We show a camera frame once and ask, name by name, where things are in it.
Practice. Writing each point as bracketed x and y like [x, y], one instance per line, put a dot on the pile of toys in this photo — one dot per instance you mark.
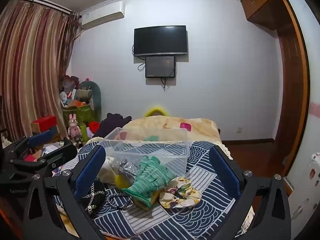
[71, 90]

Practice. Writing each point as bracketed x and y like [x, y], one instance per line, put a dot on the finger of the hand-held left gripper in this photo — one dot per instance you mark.
[60, 153]
[41, 135]

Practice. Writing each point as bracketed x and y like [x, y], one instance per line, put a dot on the dark purple cloth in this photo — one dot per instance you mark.
[112, 123]

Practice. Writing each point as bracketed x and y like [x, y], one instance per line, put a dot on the curtain rail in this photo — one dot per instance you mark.
[45, 3]

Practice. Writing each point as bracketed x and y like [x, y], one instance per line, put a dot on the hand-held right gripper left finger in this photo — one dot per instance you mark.
[89, 171]

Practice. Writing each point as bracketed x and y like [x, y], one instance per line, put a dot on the silver sequin pouch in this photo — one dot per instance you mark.
[127, 167]

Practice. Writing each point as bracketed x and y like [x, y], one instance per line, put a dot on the floral fabric scrunchie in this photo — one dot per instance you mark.
[170, 200]

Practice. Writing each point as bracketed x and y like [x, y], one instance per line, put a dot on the green knitted glove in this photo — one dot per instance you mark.
[150, 177]

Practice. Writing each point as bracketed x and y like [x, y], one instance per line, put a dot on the yellow printed blanket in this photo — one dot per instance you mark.
[162, 125]

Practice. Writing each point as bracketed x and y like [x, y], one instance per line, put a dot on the pink rabbit figure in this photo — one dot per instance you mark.
[74, 127]

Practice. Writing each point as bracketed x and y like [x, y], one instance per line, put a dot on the cream cloth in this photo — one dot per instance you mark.
[107, 172]

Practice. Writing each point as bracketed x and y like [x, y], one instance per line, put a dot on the small black wall monitor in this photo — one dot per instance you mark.
[160, 66]

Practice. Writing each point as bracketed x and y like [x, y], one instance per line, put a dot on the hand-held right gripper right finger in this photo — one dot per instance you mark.
[225, 172]

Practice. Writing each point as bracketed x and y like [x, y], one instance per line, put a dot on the black wall television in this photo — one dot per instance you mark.
[160, 40]

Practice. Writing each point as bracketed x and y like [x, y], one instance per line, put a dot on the yellow plush hat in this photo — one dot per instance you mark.
[152, 110]

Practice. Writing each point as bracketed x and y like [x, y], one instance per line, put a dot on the white sliding door with stickers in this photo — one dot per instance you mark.
[310, 105]

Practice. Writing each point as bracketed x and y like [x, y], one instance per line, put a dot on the clear plastic storage box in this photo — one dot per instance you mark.
[162, 155]

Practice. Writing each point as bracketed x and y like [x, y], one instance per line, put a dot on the brown wooden wardrobe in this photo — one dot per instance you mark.
[292, 80]

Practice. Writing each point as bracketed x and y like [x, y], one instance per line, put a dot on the green bottle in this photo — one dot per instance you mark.
[83, 132]

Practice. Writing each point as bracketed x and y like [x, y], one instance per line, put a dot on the blue wave-patterned cloth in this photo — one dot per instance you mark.
[200, 220]

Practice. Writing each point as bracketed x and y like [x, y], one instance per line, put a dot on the white air conditioner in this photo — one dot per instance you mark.
[102, 15]

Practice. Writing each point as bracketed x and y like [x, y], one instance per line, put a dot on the striped brown curtain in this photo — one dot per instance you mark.
[32, 67]

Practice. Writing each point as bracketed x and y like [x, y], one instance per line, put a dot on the black beaded pouch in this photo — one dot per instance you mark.
[97, 200]

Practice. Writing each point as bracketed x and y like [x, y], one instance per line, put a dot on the green storage bin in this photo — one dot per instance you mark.
[82, 115]

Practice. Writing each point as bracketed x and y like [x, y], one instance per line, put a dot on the red box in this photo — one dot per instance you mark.
[43, 123]

